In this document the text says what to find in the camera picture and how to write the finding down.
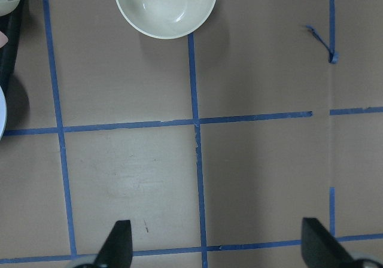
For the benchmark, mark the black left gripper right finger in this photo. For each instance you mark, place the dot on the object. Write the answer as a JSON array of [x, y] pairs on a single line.
[[319, 248]]

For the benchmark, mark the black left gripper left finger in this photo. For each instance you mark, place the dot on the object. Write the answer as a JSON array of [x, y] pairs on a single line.
[[117, 249]]

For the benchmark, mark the light blue plate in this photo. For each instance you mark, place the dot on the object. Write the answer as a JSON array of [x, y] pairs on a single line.
[[3, 113]]

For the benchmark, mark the pink plate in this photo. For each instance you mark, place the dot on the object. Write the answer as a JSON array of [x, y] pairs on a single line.
[[3, 39]]

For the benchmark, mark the black plate rack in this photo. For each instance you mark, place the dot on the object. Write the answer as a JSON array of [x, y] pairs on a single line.
[[10, 25]]

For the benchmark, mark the small cream plate in rack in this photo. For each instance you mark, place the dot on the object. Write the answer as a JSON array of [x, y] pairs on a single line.
[[8, 6]]

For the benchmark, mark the loose blue tape strip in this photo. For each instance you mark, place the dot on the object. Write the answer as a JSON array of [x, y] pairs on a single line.
[[333, 55]]

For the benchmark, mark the cream ceramic bowl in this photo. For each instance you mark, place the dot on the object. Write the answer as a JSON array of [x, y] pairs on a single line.
[[166, 19]]

